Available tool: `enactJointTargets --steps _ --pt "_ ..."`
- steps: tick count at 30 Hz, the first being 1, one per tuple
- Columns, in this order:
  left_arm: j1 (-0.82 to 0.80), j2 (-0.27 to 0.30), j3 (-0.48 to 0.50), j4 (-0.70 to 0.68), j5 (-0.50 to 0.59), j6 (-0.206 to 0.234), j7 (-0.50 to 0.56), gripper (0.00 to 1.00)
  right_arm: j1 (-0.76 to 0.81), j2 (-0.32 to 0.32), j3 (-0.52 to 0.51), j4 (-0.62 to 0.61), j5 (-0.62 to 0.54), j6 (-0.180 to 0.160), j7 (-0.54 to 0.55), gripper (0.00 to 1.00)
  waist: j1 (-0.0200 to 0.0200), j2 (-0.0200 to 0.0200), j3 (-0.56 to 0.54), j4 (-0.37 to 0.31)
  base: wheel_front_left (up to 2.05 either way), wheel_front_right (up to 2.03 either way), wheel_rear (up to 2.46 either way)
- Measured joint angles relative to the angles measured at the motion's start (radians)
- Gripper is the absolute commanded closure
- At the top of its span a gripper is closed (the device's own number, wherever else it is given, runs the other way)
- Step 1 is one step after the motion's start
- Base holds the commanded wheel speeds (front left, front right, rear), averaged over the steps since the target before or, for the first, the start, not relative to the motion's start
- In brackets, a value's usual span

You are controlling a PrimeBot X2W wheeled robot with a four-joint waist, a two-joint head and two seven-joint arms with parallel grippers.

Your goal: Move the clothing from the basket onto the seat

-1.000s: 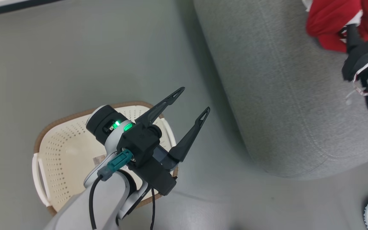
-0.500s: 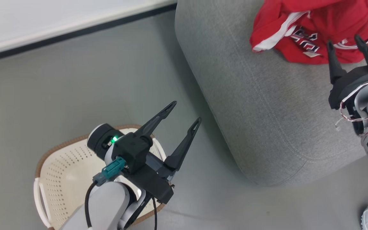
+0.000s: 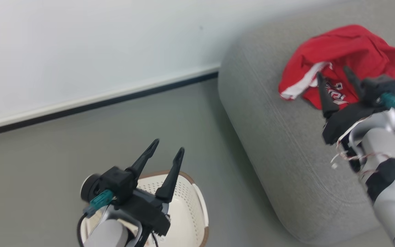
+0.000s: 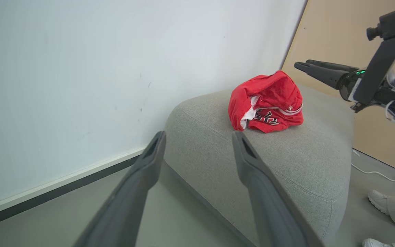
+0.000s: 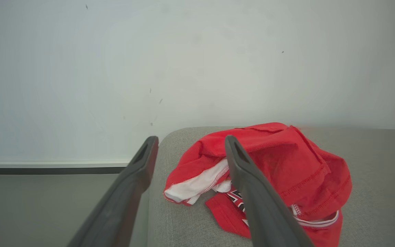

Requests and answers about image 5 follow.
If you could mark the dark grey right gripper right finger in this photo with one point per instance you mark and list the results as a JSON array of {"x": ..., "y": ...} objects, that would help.
[{"x": 262, "y": 206}]

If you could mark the grey fabric sofa seat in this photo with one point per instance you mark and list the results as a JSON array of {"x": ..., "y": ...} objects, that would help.
[{"x": 382, "y": 178}]

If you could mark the red white sports garment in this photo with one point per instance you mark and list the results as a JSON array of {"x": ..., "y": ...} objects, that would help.
[{"x": 286, "y": 161}]

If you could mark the white wall baseboard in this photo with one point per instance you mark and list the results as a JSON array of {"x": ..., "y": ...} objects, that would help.
[{"x": 46, "y": 164}]

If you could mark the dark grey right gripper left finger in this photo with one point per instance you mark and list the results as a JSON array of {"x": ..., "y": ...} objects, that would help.
[{"x": 122, "y": 199}]

